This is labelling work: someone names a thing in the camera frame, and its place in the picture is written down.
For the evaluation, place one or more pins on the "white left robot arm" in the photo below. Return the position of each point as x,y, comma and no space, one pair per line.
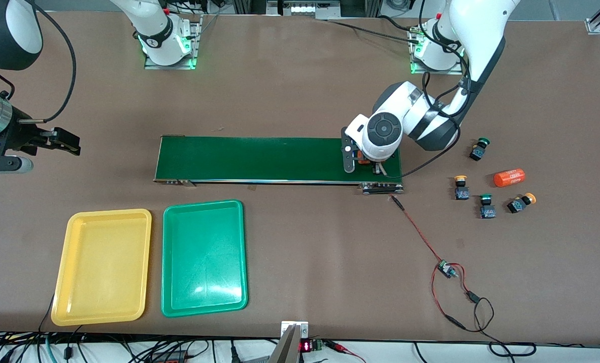
385,133

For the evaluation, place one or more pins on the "red digit display module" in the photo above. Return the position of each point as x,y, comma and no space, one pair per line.
306,346

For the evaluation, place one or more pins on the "yellow plastic tray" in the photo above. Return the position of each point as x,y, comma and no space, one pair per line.
103,267

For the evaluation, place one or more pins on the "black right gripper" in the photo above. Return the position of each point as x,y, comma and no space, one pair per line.
21,136

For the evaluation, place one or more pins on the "green plastic tray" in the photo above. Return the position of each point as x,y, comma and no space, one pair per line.
204,259

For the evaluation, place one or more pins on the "yellow push button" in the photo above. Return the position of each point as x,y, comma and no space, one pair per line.
462,192
519,204

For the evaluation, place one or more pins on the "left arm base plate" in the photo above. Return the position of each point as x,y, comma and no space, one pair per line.
438,72

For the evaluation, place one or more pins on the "green push button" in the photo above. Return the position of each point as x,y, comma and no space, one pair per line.
478,150
487,210

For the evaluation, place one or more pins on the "orange cylinder battery cell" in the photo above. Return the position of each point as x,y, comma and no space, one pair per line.
362,157
509,178

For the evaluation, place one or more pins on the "small speed controller board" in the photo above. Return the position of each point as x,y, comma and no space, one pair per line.
446,268

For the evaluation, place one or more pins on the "bright light box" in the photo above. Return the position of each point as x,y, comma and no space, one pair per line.
304,9

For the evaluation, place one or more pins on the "red clip lead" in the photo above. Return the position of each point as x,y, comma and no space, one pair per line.
337,346

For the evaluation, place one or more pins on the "green conveyor belt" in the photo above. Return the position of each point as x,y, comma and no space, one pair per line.
254,159

